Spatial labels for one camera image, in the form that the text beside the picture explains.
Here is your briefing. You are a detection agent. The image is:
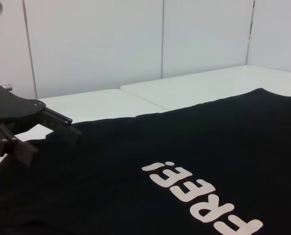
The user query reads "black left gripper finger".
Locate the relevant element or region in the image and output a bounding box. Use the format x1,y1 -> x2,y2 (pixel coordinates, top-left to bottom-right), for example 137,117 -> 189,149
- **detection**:
0,123 -> 40,167
37,107 -> 83,144

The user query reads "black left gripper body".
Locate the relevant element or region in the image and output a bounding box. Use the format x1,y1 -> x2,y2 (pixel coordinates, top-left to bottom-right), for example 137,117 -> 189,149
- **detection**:
0,78 -> 47,134

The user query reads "black FREE print shirt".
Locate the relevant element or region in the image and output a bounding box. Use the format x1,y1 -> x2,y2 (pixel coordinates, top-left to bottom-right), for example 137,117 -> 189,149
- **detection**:
0,87 -> 291,235

